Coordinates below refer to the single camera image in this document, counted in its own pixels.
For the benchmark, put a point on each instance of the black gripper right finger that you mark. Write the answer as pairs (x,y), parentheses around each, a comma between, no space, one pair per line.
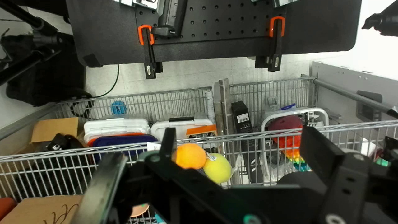
(345,176)

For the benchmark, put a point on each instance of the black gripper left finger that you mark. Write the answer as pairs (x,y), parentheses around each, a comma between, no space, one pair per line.
(97,202)

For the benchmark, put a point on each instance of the white plastic container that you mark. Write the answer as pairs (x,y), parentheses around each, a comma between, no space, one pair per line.
(115,126)

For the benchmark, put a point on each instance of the red toy in basket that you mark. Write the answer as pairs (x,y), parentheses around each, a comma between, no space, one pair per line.
(289,143)

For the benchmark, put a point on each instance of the brown cardboard box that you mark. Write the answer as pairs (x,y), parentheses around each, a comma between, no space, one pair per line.
(46,130)

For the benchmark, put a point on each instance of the right orange clamp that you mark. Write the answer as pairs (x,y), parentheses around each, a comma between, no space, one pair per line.
(275,33)

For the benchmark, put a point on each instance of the orange clamp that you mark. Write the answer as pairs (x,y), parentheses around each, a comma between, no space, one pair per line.
(275,33)
(147,40)

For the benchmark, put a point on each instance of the left orange clamp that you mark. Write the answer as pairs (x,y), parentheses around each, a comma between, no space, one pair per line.
(147,40)

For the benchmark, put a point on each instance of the black perforated table board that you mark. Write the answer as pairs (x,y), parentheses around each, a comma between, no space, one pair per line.
(106,31)

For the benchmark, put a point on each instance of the wire shelf rack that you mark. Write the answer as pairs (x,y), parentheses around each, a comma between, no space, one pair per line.
(250,136)

